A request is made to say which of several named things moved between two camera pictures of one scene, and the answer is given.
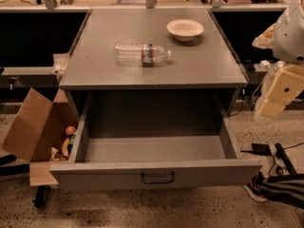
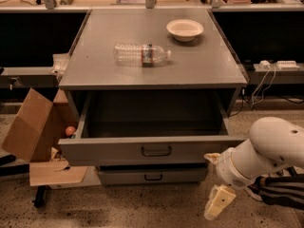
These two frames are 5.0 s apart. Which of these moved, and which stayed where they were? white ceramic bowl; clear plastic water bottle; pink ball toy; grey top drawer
Moved: grey top drawer
Stayed: pink ball toy; clear plastic water bottle; white ceramic bowl
